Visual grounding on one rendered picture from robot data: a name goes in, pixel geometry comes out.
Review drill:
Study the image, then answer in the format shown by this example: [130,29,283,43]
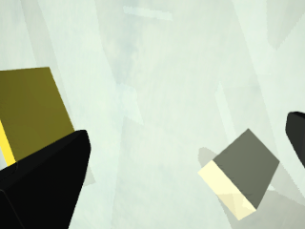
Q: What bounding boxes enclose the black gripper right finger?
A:
[285,111,305,167]

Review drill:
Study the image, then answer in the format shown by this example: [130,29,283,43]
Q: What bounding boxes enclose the cream rectangular block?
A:
[198,129,279,220]

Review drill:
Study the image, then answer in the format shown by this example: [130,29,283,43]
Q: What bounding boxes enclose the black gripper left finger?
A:
[0,130,92,229]

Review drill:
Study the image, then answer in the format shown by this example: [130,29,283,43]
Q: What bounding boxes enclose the yellow rectangular block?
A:
[0,68,75,167]

